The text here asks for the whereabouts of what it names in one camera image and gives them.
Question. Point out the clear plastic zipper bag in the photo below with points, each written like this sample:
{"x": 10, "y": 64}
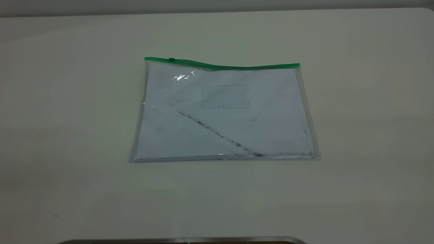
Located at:
{"x": 223, "y": 135}

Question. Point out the white paper sheets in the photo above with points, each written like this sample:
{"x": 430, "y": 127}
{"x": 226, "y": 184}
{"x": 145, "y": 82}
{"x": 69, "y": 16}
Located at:
{"x": 237, "y": 135}

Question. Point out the grey metal rim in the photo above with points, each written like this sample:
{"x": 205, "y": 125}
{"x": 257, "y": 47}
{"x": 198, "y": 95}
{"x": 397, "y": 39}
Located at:
{"x": 183, "y": 240}

